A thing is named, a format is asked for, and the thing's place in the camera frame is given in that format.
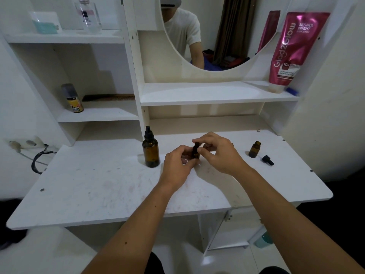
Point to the person's right hand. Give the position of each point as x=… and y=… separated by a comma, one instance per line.
x=222, y=156

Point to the person's left hand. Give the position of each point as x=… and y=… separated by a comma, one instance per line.
x=175, y=171

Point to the small dropper cap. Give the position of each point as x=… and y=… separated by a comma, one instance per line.
x=196, y=146
x=266, y=159

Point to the large amber glass bottle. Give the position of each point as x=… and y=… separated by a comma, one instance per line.
x=151, y=154

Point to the black dropper with glass pipette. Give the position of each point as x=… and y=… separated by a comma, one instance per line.
x=148, y=134

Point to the person's right forearm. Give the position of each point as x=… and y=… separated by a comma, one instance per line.
x=291, y=219

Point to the person's left forearm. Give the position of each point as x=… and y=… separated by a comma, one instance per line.
x=131, y=239

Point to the person's left leg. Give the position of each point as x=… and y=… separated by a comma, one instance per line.
x=154, y=266

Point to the person's leg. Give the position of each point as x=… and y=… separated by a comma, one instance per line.
x=273, y=271
x=154, y=266

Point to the person's right leg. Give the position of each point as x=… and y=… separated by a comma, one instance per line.
x=273, y=271

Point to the clear perfume bottle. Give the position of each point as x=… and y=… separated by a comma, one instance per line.
x=89, y=19

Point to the white vanity shelf unit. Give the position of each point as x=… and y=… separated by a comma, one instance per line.
x=199, y=94

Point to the teal cup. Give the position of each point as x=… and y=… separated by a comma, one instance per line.
x=263, y=240

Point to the small blue cap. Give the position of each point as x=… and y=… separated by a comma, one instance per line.
x=292, y=91

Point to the brown comb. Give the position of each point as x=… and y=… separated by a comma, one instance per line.
x=108, y=97

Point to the yellow spray can grey cap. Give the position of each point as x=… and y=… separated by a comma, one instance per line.
x=74, y=104

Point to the pink lotion tube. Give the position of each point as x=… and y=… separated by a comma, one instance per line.
x=293, y=48

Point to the round mirror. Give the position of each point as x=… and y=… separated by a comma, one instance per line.
x=228, y=25

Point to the white and teal box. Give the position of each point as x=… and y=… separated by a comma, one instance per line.
x=44, y=24

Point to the white wall socket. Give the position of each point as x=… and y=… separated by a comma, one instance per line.
x=30, y=143

